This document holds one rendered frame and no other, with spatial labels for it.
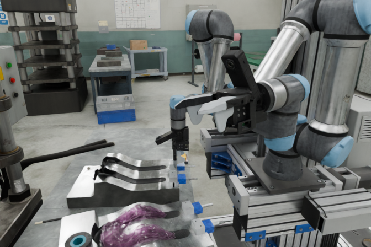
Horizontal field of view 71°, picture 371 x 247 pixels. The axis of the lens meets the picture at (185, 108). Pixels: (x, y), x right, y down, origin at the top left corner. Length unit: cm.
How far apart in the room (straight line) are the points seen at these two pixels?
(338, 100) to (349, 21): 22
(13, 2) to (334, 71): 464
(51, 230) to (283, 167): 95
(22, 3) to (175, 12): 398
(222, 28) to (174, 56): 646
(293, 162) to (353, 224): 30
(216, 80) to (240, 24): 706
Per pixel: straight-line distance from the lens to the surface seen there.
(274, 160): 104
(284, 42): 85
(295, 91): 66
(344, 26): 85
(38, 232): 128
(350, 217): 115
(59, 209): 136
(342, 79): 88
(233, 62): 53
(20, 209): 147
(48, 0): 485
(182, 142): 125
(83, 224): 108
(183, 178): 124
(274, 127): 69
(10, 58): 166
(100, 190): 125
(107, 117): 433
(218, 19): 121
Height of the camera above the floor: 161
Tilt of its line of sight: 19 degrees down
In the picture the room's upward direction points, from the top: straight up
